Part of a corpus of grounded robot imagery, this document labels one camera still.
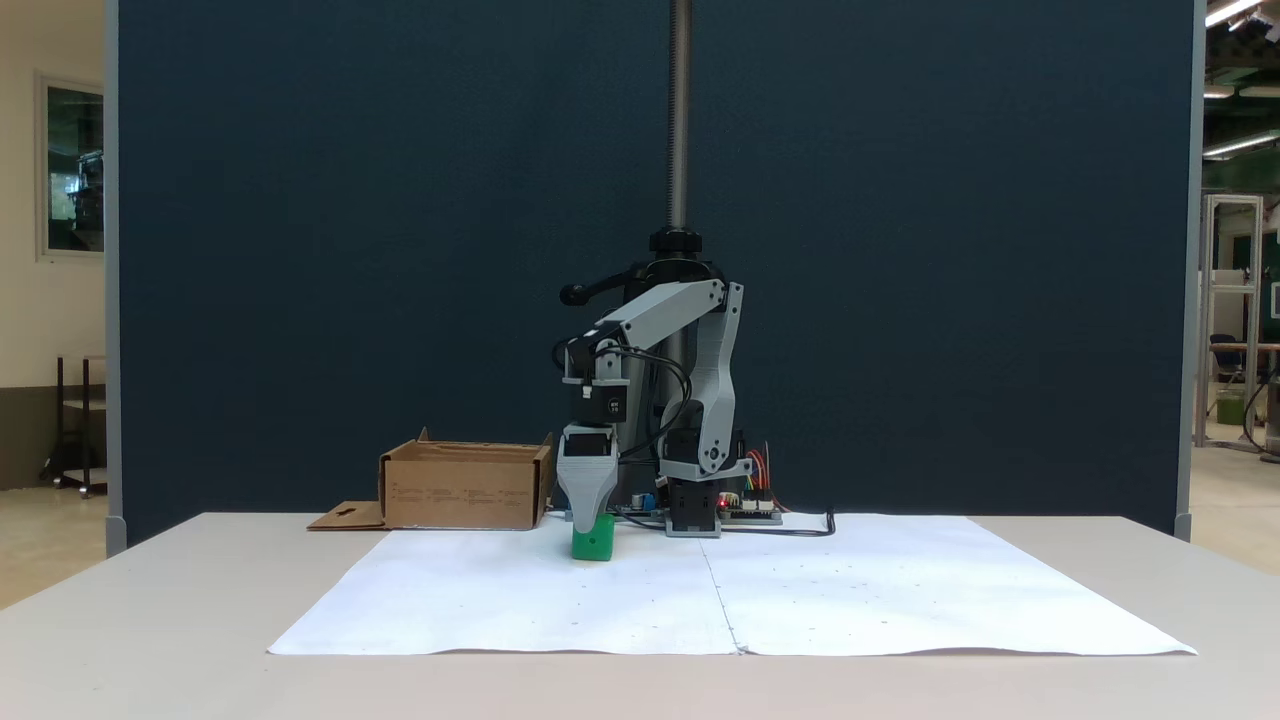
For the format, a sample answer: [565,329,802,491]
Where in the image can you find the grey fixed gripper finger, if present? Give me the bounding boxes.
[556,458,620,534]

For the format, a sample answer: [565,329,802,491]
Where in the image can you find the green dice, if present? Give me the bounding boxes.
[571,513,616,562]

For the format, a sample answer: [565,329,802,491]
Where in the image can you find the brown cardboard box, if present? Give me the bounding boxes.
[308,428,556,532]

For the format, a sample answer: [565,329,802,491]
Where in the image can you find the white paper sheet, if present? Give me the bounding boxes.
[700,513,1198,658]
[268,520,742,658]

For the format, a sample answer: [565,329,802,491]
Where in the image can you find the dark blue partition panel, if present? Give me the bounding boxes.
[105,0,1207,548]

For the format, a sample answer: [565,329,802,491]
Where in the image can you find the dark shelf cart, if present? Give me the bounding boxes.
[44,354,108,499]

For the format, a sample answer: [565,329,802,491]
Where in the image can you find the blue office chair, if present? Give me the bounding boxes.
[1209,333,1247,387]

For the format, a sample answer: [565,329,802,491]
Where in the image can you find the circuit board with jumper wires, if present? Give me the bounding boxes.
[719,489,784,525]

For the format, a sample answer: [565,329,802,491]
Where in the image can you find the black table cable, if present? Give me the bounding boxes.
[718,510,837,539]

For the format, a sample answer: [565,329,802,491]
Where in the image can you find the black camera tripod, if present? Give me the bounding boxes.
[559,0,732,507]

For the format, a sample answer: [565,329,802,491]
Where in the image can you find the framed wall window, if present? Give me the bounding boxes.
[36,72,107,263]

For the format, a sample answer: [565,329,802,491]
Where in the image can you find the aluminium profile frame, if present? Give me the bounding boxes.
[1196,193,1267,451]

